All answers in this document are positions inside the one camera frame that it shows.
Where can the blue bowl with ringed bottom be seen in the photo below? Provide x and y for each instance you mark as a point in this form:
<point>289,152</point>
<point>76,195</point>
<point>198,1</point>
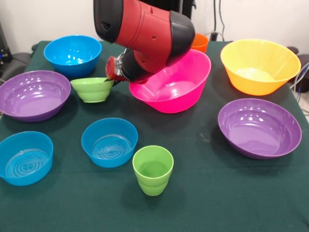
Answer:
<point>108,145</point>
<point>24,157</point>

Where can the deep smooth blue bowl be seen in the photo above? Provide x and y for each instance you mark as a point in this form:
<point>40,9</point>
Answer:
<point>72,50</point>

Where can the yellow-orange bowl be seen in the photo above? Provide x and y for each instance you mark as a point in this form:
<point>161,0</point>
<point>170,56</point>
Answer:
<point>260,60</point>

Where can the dark green tablecloth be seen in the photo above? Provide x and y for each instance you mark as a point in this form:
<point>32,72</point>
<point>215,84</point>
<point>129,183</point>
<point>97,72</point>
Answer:
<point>217,193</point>

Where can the pink bowl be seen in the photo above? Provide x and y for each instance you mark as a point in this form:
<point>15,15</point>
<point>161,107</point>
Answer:
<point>178,96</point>

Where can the green cup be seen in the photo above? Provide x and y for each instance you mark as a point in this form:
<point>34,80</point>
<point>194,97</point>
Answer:
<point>153,178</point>

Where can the purple bowl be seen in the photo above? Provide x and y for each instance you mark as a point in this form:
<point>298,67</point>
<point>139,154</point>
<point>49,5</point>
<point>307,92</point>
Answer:
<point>33,96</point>
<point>258,130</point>

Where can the black rounded seat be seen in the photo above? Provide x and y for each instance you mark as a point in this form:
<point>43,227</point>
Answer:
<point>19,62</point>

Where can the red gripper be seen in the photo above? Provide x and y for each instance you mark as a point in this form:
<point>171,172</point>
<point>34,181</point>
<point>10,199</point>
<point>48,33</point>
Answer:
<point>111,68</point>

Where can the orange cup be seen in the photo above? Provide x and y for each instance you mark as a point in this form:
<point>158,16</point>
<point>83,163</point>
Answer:
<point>201,43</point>

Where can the black equipment rack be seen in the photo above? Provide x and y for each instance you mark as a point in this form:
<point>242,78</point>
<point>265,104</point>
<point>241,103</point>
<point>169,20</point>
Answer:
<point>4,55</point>

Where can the small green bowl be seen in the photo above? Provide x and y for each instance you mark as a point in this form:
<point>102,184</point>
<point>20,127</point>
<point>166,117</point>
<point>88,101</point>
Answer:
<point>93,93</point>

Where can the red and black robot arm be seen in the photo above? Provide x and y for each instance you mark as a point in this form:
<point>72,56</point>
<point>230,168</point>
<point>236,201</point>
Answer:
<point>149,31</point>

